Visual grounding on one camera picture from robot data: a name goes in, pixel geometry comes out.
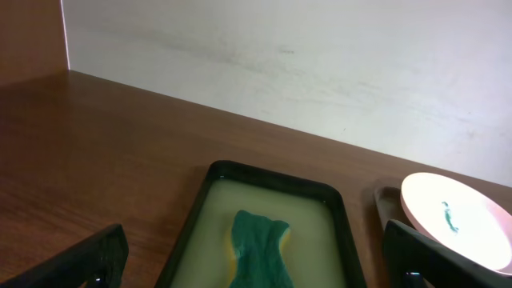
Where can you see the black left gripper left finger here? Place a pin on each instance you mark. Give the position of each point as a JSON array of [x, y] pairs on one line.
[[97, 261]]

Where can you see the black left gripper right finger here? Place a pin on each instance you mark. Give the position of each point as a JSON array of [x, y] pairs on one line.
[[413, 260]]

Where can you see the pink plate with stain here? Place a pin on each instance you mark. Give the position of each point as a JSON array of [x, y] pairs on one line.
[[460, 218]]

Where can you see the green and yellow sponge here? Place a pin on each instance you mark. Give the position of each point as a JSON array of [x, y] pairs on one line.
[[256, 243]]

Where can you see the small black water tray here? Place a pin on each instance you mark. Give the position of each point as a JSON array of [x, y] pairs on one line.
[[318, 249]]

